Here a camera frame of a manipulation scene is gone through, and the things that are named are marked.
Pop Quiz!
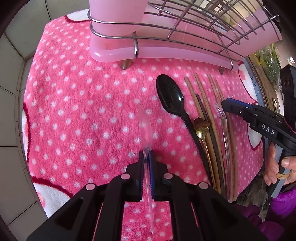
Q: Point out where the clear plastic spoon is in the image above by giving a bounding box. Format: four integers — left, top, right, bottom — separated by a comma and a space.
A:
138, 105, 154, 235

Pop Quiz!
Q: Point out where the purple sleeve forearm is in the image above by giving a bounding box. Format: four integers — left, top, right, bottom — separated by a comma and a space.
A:
234, 183, 296, 240

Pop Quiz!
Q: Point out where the right hand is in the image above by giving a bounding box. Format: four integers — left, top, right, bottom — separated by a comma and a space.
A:
263, 142, 296, 186

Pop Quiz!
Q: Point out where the clear plastic utensil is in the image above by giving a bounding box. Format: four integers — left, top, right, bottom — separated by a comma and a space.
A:
214, 103, 230, 164

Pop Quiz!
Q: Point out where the dark brown chopstick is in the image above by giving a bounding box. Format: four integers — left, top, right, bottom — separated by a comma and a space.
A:
196, 94, 227, 197

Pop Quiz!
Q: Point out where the black plastic spoon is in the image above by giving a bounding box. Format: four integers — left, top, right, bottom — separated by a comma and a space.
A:
156, 74, 213, 184

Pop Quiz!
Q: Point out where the pink plastic drainer tray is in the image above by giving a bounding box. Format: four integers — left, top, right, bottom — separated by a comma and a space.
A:
88, 0, 283, 72

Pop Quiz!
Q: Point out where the gold flower-handled spoon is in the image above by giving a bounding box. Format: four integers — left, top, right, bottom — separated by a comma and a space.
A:
193, 117, 217, 190

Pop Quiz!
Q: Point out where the metal wire utensil rack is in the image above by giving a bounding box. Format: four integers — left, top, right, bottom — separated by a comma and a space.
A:
87, 0, 281, 75

